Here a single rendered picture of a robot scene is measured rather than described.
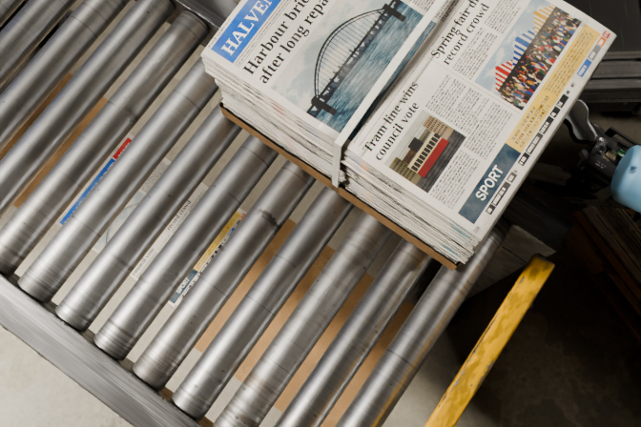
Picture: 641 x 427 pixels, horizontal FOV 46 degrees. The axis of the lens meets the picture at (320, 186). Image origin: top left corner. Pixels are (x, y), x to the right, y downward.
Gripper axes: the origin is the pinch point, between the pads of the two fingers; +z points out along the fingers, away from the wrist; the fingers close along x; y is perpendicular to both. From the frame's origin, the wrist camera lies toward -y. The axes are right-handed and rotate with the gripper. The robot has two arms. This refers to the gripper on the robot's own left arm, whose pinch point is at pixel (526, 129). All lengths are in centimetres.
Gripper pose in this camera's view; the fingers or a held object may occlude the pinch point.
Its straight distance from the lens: 111.0
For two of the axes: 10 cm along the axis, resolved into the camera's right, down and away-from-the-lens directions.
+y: 0.0, -2.5, -9.7
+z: -8.2, -5.6, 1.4
